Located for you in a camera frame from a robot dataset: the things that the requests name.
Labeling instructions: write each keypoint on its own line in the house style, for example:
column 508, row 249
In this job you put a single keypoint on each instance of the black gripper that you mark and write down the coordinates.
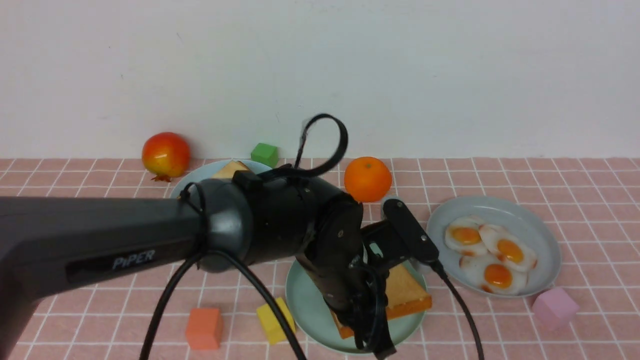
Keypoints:
column 350, row 265

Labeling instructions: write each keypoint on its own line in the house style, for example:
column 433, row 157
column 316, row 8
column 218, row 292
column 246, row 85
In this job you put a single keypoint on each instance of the toast slice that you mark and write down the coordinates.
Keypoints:
column 408, row 301
column 228, row 170

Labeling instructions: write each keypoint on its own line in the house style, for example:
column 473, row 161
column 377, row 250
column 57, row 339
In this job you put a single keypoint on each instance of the fried egg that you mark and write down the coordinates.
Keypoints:
column 492, row 276
column 462, row 236
column 507, row 248

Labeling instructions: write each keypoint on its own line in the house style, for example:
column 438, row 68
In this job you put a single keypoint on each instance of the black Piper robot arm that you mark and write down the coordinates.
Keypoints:
column 50, row 245

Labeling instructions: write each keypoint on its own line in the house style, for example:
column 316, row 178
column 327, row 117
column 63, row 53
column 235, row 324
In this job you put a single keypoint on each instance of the teal green centre plate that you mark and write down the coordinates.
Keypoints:
column 313, row 316

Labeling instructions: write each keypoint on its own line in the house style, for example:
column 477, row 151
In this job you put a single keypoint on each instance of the yellow foam cube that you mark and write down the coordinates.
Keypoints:
column 271, row 326

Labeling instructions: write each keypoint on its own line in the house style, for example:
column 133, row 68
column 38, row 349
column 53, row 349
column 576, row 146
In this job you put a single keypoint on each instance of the fried egg front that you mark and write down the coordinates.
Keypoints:
column 492, row 276

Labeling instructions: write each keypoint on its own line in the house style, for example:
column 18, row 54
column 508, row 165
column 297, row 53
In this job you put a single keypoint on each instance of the orange tangerine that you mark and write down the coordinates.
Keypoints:
column 367, row 179

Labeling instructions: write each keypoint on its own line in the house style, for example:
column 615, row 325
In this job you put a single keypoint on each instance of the grey blue egg plate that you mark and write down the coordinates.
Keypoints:
column 519, row 221

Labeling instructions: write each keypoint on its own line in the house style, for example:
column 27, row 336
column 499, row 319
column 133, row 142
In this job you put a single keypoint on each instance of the orange foam cube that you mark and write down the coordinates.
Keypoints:
column 204, row 329

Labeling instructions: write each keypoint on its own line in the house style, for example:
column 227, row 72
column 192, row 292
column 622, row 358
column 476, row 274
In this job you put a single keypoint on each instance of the pink foam cube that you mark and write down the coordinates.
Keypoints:
column 554, row 308

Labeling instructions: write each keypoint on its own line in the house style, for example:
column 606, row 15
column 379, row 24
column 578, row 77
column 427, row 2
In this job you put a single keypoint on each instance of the green foam cube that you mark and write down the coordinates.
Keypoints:
column 265, row 154

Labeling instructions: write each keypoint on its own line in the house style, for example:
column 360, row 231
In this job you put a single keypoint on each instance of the light blue bread plate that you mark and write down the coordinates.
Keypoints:
column 208, row 170

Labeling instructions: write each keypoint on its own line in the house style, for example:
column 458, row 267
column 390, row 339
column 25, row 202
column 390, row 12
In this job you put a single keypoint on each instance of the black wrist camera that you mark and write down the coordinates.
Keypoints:
column 418, row 244

